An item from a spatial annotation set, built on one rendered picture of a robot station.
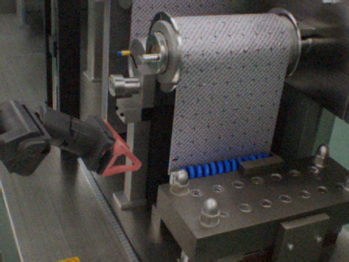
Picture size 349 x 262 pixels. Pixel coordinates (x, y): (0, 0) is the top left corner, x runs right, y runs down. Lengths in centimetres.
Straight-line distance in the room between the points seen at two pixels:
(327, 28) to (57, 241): 68
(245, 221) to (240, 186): 11
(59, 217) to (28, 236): 8
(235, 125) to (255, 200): 16
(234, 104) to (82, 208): 39
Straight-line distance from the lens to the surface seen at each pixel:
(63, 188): 117
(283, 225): 93
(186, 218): 88
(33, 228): 106
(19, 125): 79
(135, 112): 99
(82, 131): 87
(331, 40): 107
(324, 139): 141
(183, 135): 97
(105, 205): 112
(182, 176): 92
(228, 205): 93
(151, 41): 95
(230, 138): 103
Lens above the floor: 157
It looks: 28 degrees down
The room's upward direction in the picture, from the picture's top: 6 degrees clockwise
